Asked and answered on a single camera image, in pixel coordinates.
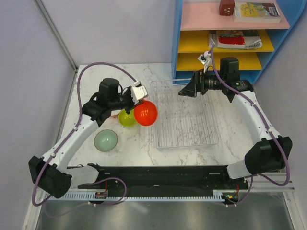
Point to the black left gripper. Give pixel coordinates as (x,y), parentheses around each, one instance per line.
(128,92)

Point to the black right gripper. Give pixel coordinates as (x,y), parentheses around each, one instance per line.
(196,85)

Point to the lime green plastic bowl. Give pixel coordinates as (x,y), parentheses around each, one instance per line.
(127,120)

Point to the orange plastic bowl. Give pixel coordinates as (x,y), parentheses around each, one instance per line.
(146,113)

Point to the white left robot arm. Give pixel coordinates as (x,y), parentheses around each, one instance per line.
(50,172)

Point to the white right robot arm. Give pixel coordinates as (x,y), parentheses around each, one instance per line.
(270,150)

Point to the orange bowl white inside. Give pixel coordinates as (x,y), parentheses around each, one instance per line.
(115,114)

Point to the pale green ceramic bowl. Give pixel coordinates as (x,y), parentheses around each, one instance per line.
(105,140)

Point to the red spiral notebook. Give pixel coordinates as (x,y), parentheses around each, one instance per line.
(234,39)

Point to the blue shelf unit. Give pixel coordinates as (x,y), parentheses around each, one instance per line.
(194,20)

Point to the red brown box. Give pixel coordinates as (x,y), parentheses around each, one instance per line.
(226,7)

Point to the yellow cover book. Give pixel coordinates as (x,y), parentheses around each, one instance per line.
(256,12)

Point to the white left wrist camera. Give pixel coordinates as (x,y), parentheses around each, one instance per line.
(138,92)

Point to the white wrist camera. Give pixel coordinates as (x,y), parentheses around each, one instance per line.
(138,92)
(206,60)

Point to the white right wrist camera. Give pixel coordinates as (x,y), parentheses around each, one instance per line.
(206,60)

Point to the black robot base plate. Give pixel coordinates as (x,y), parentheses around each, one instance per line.
(165,180)

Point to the white slotted cable duct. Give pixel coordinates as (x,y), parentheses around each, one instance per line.
(87,195)

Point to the aluminium corner rail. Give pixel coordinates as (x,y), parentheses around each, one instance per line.
(51,25)

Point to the aluminium front rail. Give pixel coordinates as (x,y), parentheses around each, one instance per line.
(261,184)

